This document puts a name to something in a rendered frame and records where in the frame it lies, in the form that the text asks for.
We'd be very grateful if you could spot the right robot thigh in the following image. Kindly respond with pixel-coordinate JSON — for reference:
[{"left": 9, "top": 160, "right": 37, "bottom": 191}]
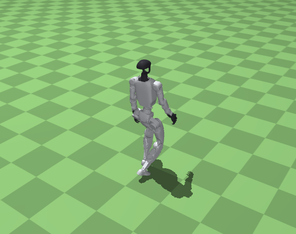
[{"left": 149, "top": 117, "right": 164, "bottom": 150}]

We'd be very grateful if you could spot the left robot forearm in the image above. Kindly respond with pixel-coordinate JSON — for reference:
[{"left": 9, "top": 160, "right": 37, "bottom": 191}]
[{"left": 129, "top": 99, "right": 137, "bottom": 111}]

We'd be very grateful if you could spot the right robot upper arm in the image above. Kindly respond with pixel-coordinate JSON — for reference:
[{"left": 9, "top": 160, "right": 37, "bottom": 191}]
[{"left": 151, "top": 81, "right": 165, "bottom": 105}]

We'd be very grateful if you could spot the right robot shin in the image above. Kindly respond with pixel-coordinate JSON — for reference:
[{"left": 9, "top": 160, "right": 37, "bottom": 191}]
[{"left": 142, "top": 144, "right": 163, "bottom": 172}]

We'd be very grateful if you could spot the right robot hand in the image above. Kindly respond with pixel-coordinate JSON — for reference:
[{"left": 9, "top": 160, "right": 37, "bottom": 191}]
[{"left": 168, "top": 113, "right": 177, "bottom": 124}]

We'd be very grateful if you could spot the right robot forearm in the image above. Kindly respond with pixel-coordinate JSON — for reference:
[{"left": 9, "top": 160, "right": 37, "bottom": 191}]
[{"left": 162, "top": 99, "right": 173, "bottom": 116}]

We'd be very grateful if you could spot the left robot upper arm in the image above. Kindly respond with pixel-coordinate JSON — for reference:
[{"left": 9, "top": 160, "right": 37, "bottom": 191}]
[{"left": 129, "top": 77, "right": 137, "bottom": 100}]

